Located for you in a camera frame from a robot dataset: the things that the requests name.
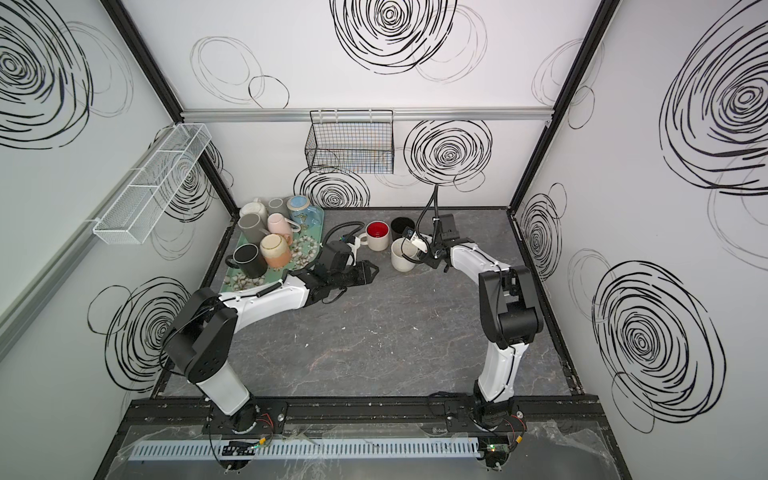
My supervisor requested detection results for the white mug red inside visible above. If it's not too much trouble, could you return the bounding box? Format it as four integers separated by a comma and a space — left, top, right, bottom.
359, 220, 391, 252

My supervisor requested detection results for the beige mug white handle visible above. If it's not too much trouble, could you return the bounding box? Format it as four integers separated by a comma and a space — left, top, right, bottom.
390, 238, 420, 273

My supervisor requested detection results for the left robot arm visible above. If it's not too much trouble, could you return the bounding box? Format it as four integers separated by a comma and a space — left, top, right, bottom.
161, 240, 379, 418

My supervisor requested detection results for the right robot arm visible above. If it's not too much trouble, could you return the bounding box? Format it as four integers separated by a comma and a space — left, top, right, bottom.
404, 214, 544, 420

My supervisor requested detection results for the beige and salmon mug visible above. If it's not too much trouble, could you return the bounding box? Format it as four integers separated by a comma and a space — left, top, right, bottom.
259, 234, 292, 270

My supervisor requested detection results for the blue butterfly mug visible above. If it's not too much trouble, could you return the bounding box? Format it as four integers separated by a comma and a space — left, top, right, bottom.
287, 195, 324, 229

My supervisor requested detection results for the pink mug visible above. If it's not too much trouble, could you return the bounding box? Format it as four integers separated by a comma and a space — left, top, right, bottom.
267, 213, 301, 245

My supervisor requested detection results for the small grey mug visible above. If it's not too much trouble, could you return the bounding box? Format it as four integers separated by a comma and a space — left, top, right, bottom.
267, 197, 291, 218

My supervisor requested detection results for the black speckled mug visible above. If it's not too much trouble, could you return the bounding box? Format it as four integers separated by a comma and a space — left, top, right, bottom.
224, 243, 269, 279

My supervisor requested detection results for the tall grey mug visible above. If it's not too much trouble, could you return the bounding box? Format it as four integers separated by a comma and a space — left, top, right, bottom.
238, 213, 270, 245

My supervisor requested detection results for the white ribbed mug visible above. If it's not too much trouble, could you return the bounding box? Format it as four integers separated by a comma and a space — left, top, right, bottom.
239, 198, 269, 222

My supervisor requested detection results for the green floral tray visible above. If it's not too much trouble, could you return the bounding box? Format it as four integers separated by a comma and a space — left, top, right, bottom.
221, 212, 323, 292

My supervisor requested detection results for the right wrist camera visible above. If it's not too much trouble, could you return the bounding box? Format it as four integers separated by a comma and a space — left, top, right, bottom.
410, 235, 429, 253

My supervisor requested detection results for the black wire basket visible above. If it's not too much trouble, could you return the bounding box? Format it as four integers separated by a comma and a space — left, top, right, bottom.
304, 109, 395, 174

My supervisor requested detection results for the white slotted cable duct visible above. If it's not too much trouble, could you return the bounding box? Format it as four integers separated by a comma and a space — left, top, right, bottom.
128, 437, 481, 461

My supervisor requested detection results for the white wire shelf basket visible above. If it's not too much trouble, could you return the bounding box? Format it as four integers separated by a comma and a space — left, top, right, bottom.
92, 123, 211, 245

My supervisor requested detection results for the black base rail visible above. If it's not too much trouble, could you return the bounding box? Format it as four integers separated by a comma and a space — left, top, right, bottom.
121, 393, 605, 430

